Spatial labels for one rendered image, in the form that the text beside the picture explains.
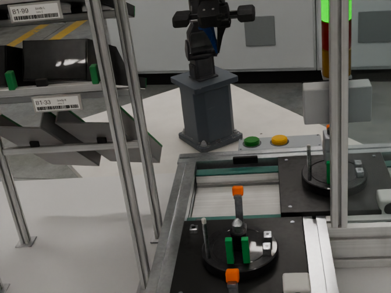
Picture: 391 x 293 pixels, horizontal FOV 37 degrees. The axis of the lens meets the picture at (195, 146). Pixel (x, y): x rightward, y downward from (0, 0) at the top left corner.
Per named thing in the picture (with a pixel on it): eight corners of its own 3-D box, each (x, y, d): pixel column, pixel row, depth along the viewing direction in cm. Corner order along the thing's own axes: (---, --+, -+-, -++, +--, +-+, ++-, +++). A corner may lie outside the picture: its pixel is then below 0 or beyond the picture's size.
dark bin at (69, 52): (92, 89, 133) (92, 56, 133) (146, 88, 129) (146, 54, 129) (22, 81, 106) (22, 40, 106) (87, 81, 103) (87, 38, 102)
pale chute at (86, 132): (110, 161, 144) (112, 143, 145) (160, 163, 140) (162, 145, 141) (54, 122, 118) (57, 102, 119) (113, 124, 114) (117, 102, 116)
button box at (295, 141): (240, 158, 156) (238, 137, 153) (320, 154, 153) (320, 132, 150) (239, 171, 150) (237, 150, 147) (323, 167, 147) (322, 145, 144)
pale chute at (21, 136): (52, 164, 146) (54, 147, 147) (99, 166, 142) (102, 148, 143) (-16, 127, 120) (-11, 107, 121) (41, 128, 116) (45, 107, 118)
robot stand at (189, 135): (217, 123, 187) (211, 64, 178) (244, 138, 175) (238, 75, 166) (178, 138, 181) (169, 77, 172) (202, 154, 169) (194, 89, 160)
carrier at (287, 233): (184, 228, 121) (177, 176, 115) (302, 224, 118) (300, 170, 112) (169, 311, 100) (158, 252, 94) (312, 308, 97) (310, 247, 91)
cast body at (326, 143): (322, 151, 128) (322, 122, 125) (342, 150, 128) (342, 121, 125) (326, 170, 121) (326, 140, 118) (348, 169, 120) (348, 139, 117)
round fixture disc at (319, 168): (299, 165, 135) (299, 158, 134) (362, 162, 133) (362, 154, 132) (304, 198, 123) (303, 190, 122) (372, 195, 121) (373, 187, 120)
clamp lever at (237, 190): (235, 224, 112) (232, 185, 112) (245, 224, 112) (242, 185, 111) (233, 228, 109) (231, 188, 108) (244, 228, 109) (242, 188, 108)
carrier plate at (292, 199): (277, 163, 141) (277, 156, 140) (380, 158, 138) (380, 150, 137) (281, 220, 120) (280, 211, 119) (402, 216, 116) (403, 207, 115)
